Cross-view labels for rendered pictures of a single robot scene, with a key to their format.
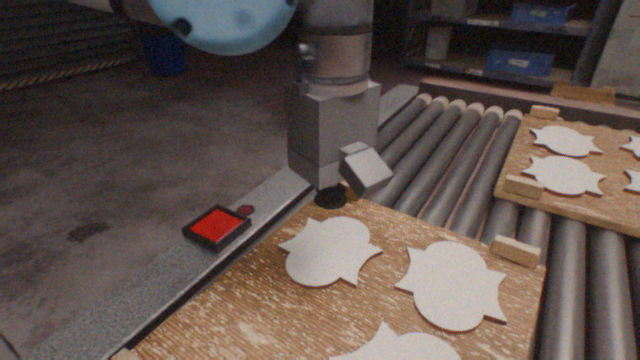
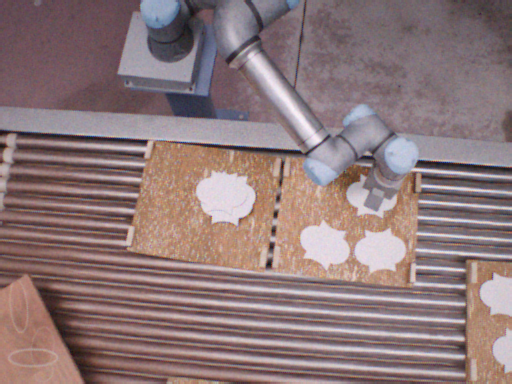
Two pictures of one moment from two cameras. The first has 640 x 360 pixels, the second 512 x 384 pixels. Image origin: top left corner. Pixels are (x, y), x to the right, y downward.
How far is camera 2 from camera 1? 1.18 m
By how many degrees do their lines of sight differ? 54
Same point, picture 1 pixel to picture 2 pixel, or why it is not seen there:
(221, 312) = not seen: hidden behind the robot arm
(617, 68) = not seen: outside the picture
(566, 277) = (415, 298)
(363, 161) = (373, 199)
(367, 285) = (361, 219)
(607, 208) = (480, 318)
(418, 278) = (373, 237)
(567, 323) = (387, 297)
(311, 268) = (356, 194)
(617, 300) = (411, 317)
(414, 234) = (403, 228)
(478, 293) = (378, 262)
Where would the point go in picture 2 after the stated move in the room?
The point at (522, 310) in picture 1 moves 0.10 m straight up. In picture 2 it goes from (380, 279) to (388, 276)
